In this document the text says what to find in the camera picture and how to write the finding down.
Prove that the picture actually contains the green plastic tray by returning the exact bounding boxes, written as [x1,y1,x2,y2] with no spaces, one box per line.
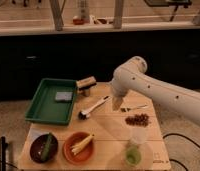
[25,78,77,125]

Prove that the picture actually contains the dark brown bowl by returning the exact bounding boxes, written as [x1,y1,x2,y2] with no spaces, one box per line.
[30,133,58,163]

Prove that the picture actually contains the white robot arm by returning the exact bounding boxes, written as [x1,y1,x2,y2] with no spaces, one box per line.
[110,56,200,126]

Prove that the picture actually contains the black stand at left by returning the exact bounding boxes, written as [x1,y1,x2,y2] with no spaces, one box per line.
[0,136,8,171]

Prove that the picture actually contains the pile of brown beans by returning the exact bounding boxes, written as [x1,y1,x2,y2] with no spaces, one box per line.
[125,114,149,127]

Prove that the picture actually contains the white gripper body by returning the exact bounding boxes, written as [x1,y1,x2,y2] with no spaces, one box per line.
[110,78,128,98]

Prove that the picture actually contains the green cucumber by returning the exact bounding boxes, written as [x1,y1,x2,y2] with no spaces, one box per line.
[41,133,52,162]

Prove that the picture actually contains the white dish brush black head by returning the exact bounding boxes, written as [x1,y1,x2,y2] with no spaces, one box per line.
[78,96,109,120]

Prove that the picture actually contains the red object on shelf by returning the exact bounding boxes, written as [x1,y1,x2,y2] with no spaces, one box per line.
[72,18,85,25]

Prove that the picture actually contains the orange bowl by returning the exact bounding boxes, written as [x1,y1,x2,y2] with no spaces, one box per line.
[62,132,94,165]

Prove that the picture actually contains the yellow corn sticks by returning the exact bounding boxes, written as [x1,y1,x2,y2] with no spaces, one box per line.
[71,134,94,155]

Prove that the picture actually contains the black cable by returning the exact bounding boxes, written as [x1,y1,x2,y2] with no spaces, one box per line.
[162,132,200,171]

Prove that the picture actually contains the grey sponge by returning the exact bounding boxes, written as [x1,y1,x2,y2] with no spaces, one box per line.
[55,92,73,102]

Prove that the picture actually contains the beige gripper fingers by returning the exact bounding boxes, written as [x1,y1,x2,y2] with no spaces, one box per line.
[112,97,123,111]

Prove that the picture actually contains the wooden scrub brush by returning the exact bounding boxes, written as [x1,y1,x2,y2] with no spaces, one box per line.
[76,76,96,97]

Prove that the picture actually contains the clear plastic cup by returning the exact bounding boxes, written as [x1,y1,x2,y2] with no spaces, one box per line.
[130,127,147,145]

